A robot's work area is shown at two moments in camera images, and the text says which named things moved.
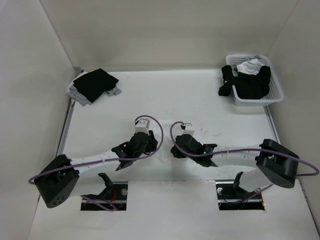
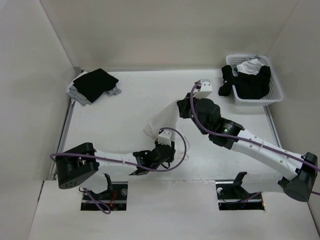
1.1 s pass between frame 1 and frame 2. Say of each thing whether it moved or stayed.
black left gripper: moved
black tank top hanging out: stayed
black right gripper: moved
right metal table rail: stayed
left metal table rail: stayed
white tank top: moved
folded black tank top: stayed
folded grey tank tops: stayed
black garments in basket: stayed
